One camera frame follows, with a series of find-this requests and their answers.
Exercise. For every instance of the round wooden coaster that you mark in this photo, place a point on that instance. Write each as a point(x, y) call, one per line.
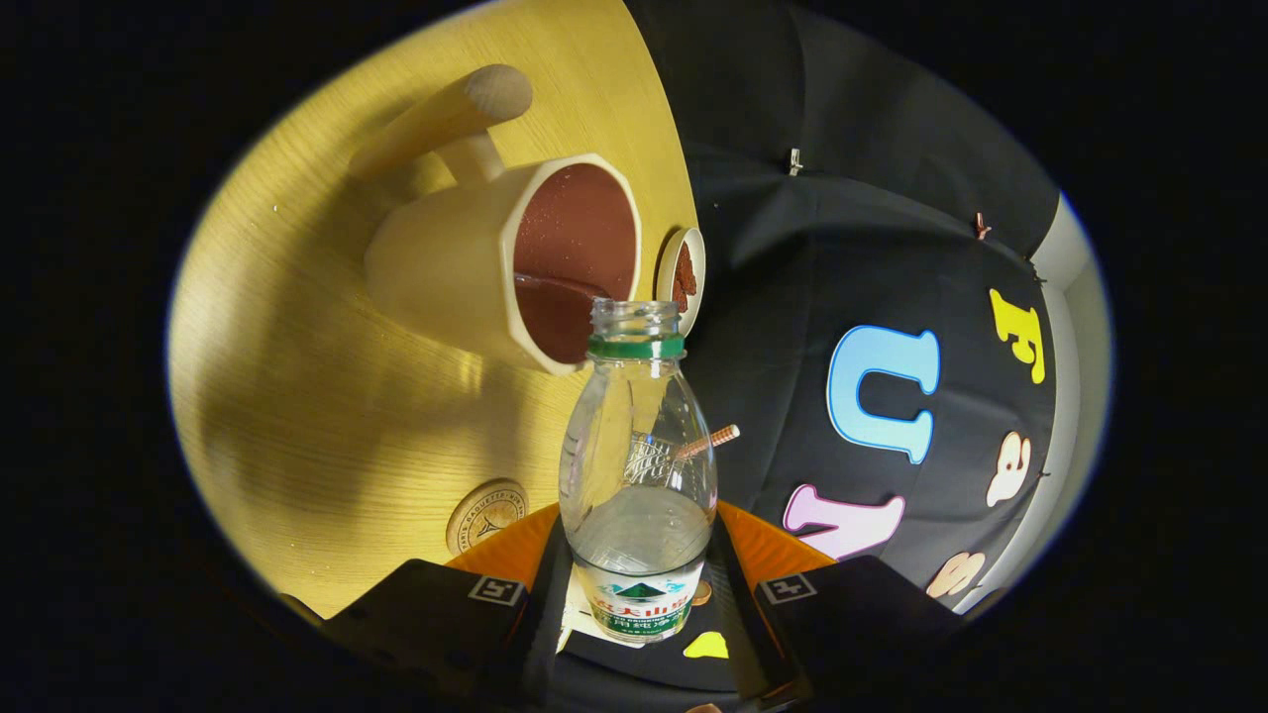
point(485, 515)

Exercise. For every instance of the clear plastic juice bottle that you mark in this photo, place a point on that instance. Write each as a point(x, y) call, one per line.
point(639, 540)

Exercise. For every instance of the wooden table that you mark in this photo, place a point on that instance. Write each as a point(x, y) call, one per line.
point(297, 396)

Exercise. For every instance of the black backdrop cloth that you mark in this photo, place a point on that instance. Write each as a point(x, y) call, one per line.
point(792, 248)

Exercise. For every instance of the copper cloth clip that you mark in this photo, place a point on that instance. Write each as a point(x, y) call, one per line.
point(982, 227)

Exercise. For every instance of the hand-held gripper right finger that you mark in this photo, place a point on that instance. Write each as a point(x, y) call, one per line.
point(748, 634)

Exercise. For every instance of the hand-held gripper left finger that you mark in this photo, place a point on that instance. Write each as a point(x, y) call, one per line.
point(543, 624)

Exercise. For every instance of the round white plate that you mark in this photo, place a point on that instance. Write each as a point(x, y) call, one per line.
point(664, 282)

